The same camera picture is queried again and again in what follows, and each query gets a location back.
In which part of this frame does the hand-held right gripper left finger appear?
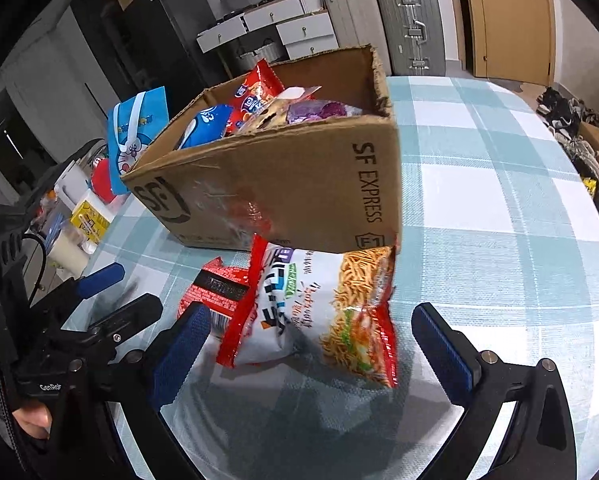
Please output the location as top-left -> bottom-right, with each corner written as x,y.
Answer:
50,302 -> 213,480

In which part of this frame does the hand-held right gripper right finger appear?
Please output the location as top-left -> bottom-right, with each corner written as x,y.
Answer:
412,302 -> 579,480

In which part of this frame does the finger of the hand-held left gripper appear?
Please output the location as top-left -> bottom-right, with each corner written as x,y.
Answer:
30,262 -> 126,321
67,294 -> 164,356

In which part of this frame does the dark red snack packet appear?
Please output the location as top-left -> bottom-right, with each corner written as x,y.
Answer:
178,256 -> 254,338

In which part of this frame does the blue snack packet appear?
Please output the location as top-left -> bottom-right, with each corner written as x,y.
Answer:
178,104 -> 236,150

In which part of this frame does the large printed cardboard box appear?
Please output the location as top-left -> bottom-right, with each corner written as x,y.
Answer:
121,45 -> 403,256

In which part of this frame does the red orange snack packet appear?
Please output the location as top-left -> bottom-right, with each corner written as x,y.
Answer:
227,59 -> 286,133

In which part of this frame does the purple grey snack packet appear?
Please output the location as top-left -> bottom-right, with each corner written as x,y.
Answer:
286,99 -> 364,127

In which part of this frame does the person's left hand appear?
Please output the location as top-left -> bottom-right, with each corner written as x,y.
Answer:
10,402 -> 53,442

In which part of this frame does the white plastic container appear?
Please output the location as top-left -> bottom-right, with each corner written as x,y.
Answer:
47,232 -> 91,277

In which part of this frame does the yellow box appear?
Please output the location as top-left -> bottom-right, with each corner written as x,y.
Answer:
70,189 -> 114,252

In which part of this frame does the red container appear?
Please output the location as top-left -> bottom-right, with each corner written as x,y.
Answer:
90,157 -> 116,205

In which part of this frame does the blue cartoon gift bag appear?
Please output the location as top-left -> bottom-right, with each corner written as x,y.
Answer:
107,86 -> 169,196

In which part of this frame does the checked tablecloth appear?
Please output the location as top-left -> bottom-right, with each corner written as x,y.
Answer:
80,75 -> 599,480

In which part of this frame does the black tall cabinet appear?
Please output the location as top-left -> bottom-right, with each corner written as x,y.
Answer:
122,0 -> 225,96

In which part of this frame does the pile of shoes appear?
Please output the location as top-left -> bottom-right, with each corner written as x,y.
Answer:
537,86 -> 599,142

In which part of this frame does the white drawer cabinet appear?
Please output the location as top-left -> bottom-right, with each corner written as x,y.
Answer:
197,0 -> 339,61

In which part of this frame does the silver suitcase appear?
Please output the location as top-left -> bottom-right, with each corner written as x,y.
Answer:
377,0 -> 447,77

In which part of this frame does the wooden door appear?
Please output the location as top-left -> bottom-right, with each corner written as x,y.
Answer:
452,0 -> 557,87

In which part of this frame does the beige suitcase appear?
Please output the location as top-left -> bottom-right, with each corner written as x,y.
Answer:
322,0 -> 393,75

